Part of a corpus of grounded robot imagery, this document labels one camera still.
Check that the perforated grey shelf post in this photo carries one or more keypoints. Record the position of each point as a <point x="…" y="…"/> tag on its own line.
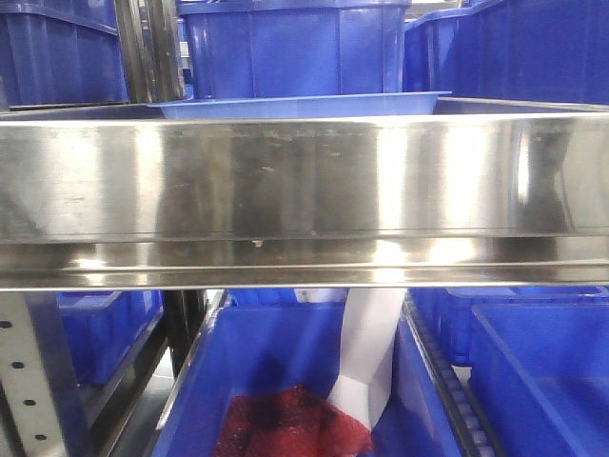
<point x="38" y="379"/>

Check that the blue bin upper left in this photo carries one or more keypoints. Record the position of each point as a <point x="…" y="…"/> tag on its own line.
<point x="61" y="52"/>

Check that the blue bin lower centre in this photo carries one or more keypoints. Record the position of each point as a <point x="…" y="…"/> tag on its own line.
<point x="266" y="349"/>

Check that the stainless steel shelf front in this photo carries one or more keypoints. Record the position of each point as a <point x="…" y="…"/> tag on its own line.
<point x="480" y="192"/>

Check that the blue bin lower left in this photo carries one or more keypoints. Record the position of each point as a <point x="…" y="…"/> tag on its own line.
<point x="101" y="327"/>

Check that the roller track rail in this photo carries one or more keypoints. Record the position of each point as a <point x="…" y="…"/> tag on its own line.
<point x="466" y="423"/>

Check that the blue bin lower right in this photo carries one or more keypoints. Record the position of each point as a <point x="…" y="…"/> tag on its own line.
<point x="540" y="374"/>

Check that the dark metal shelf upright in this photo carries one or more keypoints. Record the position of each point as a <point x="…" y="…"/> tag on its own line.
<point x="149" y="38"/>

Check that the blue bin upper centre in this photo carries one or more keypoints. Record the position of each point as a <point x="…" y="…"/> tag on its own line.
<point x="247" y="49"/>

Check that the blue bin upper right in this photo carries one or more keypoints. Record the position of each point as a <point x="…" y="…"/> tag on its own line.
<point x="549" y="51"/>

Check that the white paper sheet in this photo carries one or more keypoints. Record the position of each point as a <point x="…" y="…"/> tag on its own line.
<point x="363" y="384"/>

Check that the red mesh bag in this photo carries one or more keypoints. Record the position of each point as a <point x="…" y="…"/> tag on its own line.
<point x="291" y="422"/>

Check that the light blue plastic tray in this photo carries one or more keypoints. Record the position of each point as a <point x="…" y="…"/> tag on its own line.
<point x="327" y="106"/>

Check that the blue bin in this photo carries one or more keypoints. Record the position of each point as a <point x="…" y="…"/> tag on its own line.
<point x="540" y="374"/>
<point x="101" y="327"/>
<point x="549" y="51"/>
<point x="247" y="49"/>
<point x="266" y="349"/>
<point x="61" y="52"/>

